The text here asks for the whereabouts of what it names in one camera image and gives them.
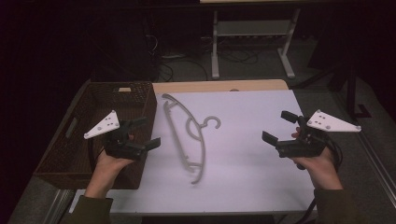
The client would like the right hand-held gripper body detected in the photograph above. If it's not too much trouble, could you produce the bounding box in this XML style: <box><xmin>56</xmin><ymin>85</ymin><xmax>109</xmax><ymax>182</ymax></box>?
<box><xmin>276</xmin><ymin>108</ymin><xmax>362</xmax><ymax>159</ymax></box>

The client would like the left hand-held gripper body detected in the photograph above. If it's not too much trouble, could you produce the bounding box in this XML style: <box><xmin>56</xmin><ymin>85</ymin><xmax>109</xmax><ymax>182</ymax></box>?
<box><xmin>83</xmin><ymin>109</ymin><xmax>148</xmax><ymax>162</ymax></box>

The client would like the person's left hand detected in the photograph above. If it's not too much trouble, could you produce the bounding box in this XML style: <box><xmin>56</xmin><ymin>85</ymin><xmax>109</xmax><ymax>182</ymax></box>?
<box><xmin>90</xmin><ymin>133</ymin><xmax>135</xmax><ymax>185</ymax></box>

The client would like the person's right hand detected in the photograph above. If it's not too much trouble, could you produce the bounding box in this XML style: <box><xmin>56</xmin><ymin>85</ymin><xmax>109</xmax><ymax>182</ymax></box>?
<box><xmin>290</xmin><ymin>126</ymin><xmax>343</xmax><ymax>183</ymax></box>

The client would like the white table mat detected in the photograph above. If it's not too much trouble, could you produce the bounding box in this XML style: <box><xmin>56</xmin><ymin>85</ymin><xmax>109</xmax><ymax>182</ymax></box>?
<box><xmin>68</xmin><ymin>90</ymin><xmax>318</xmax><ymax>216</ymax></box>

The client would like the brown woven basket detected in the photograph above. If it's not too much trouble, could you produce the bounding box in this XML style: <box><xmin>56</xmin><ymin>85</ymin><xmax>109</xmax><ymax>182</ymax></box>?
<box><xmin>33</xmin><ymin>80</ymin><xmax>158</xmax><ymax>191</ymax></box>

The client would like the grey plastic clothes hanger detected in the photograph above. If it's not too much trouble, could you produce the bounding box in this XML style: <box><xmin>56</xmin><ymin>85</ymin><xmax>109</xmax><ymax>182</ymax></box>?
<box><xmin>161</xmin><ymin>92</ymin><xmax>222</xmax><ymax>186</ymax></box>

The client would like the black metal stand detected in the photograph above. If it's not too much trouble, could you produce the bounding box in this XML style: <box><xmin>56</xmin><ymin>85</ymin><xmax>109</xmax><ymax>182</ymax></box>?
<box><xmin>292</xmin><ymin>59</ymin><xmax>373</xmax><ymax>119</ymax></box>

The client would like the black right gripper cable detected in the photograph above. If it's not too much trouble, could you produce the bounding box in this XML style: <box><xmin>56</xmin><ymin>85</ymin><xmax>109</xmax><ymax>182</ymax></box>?
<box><xmin>324</xmin><ymin>135</ymin><xmax>344</xmax><ymax>173</ymax></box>

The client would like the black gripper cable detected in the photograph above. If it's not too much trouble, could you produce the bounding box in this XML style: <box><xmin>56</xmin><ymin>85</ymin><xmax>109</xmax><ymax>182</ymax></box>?
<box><xmin>324</xmin><ymin>135</ymin><xmax>344</xmax><ymax>173</ymax></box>
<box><xmin>87</xmin><ymin>137</ymin><xmax>106</xmax><ymax>171</ymax></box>

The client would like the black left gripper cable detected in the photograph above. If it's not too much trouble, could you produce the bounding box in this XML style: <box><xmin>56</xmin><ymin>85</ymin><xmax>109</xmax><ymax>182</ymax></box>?
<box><xmin>87</xmin><ymin>137</ymin><xmax>106</xmax><ymax>171</ymax></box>

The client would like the black floor cable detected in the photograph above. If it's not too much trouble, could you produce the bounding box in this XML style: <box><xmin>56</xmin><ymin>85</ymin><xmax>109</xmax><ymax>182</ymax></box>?
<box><xmin>158</xmin><ymin>57</ymin><xmax>209</xmax><ymax>83</ymax></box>

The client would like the white metal desk frame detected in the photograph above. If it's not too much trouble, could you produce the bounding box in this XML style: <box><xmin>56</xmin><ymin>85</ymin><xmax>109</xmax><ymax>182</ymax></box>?
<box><xmin>210</xmin><ymin>7</ymin><xmax>302</xmax><ymax>80</ymax></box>

